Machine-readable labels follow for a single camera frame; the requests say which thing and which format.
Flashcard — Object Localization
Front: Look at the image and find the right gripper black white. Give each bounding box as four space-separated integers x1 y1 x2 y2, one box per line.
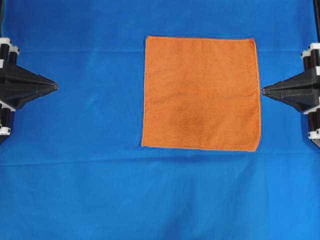
262 43 320 148

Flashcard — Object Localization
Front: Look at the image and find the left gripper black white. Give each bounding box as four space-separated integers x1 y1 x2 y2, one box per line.
0 37 58 144

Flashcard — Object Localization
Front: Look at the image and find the orange microfiber towel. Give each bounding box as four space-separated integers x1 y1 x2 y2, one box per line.
141 36 261 152

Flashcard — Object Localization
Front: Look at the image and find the blue table cloth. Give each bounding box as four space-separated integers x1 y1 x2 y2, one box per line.
0 0 320 240

